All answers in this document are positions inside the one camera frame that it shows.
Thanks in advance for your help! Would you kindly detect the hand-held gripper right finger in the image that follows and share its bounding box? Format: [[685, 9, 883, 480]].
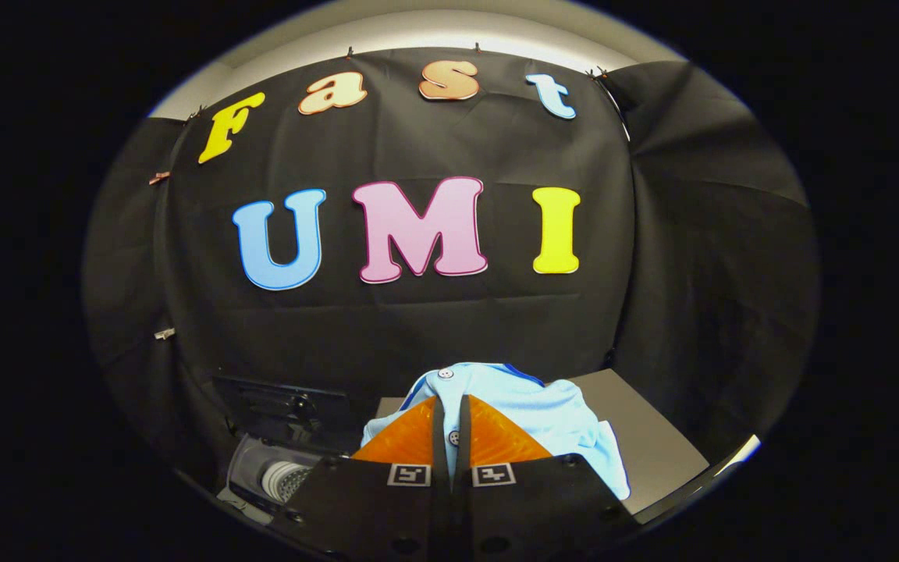
[[449, 394, 641, 559]]

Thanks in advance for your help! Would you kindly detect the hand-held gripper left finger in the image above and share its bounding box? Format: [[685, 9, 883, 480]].
[[270, 394, 451, 559]]

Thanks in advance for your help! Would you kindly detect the light blue shirt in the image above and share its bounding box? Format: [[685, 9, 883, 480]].
[[361, 361, 631, 500]]

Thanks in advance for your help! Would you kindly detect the grey washing machine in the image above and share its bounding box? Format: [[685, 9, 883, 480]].
[[215, 433, 364, 525]]

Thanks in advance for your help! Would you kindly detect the grey cabinet with beige door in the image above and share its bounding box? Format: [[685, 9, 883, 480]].
[[377, 368, 709, 516]]

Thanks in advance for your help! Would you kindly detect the black backdrop cloth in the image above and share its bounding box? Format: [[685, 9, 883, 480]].
[[83, 47, 821, 500]]

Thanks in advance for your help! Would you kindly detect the white panel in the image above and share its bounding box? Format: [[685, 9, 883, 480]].
[[723, 435, 762, 473]]

